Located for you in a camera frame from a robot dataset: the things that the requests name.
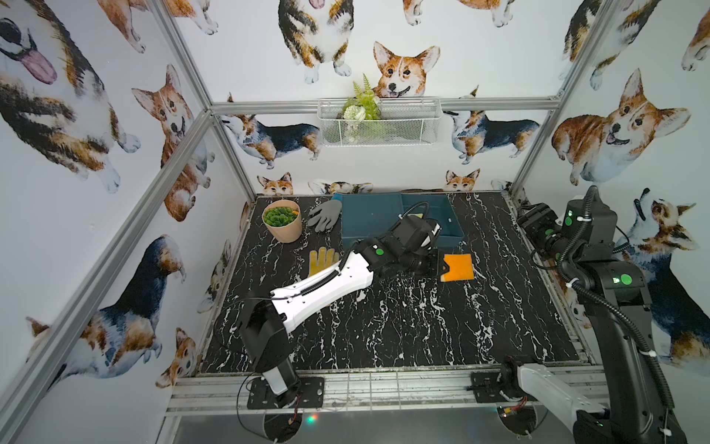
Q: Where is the teal pulled-out drawer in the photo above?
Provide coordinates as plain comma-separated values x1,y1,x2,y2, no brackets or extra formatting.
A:
401,194,464,250

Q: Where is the teal drawer cabinet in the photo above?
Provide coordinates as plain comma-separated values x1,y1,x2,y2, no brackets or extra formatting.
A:
341,192,404,248

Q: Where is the orange sponge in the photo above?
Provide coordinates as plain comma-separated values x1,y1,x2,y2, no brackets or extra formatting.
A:
440,253,475,282

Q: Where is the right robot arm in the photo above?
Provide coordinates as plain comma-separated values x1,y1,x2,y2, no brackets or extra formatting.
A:
498,186,687,443

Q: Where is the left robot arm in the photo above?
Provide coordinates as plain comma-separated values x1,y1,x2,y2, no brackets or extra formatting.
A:
236,214,441,407

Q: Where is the grey work glove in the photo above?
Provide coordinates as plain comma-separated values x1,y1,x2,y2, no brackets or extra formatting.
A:
307,194,343,233

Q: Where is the yellow work glove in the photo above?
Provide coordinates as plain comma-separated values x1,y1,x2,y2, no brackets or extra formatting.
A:
308,247,340,277

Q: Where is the pink pot with green plant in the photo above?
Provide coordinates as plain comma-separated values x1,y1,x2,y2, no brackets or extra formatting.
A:
262,200,303,243

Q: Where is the artificial fern with flower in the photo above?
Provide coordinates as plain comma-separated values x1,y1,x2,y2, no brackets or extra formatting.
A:
340,75,382,142

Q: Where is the white wire wall basket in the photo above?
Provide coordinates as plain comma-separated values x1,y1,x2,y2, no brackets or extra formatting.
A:
317,98,443,147

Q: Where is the aluminium front rail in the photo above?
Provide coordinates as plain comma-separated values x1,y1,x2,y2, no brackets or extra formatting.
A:
163,365,611,417

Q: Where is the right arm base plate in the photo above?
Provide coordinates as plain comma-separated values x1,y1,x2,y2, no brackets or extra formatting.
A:
467,371,537,404

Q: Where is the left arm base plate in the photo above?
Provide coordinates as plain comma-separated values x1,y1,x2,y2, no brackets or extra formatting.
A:
247,377,325,410

